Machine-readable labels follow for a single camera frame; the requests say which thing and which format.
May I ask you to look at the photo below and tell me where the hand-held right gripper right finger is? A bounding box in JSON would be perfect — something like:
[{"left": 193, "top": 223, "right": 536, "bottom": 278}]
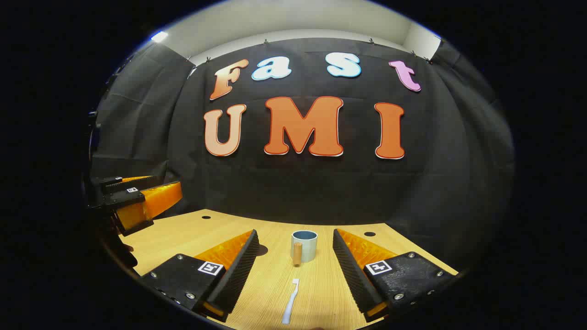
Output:
[{"left": 332, "top": 228, "right": 459, "bottom": 323}]

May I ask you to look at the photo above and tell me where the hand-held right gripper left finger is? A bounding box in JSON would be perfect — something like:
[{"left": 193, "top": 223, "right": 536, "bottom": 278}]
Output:
[{"left": 140, "top": 229, "right": 260, "bottom": 323}]

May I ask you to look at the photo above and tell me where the light blue cup wooden handle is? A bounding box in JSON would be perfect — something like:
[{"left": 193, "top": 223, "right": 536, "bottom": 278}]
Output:
[{"left": 291, "top": 231, "right": 318, "bottom": 266}]

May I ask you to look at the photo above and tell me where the white toothbrush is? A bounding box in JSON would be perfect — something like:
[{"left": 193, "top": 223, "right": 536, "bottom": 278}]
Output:
[{"left": 282, "top": 278, "right": 300, "bottom": 325}]

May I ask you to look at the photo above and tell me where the wooden desktop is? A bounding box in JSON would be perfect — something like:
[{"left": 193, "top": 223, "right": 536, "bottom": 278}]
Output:
[{"left": 118, "top": 209, "right": 459, "bottom": 330}]

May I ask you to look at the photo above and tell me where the black backdrop cloth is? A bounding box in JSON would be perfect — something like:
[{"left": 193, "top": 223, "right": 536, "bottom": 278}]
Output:
[{"left": 89, "top": 38, "right": 514, "bottom": 275}]

